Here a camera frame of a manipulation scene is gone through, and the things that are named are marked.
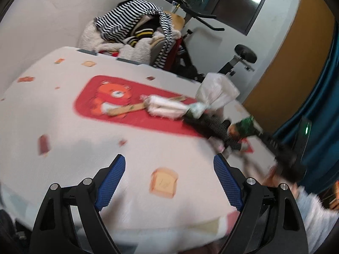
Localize green gold snack wrapper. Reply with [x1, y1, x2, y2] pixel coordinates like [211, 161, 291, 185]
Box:
[228, 116, 261, 141]

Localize wooden chopsticks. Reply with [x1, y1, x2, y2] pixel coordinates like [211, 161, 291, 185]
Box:
[106, 95, 189, 117]

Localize white tissue pack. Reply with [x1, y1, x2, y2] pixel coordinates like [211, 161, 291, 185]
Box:
[143, 94, 207, 119]

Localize light blue fluffy sleeve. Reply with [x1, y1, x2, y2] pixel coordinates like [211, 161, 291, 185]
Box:
[295, 186, 338, 253]

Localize white plastic bag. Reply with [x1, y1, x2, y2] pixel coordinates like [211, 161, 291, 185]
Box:
[195, 72, 240, 111]

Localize black exercise bike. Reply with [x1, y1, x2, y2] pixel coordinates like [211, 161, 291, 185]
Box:
[169, 0, 258, 84]

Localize white fluffy clothes pile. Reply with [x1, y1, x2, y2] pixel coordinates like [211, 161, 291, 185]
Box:
[78, 21, 183, 65]

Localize striped black white shirt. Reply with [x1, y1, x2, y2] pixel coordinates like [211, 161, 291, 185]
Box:
[94, 0, 174, 69]

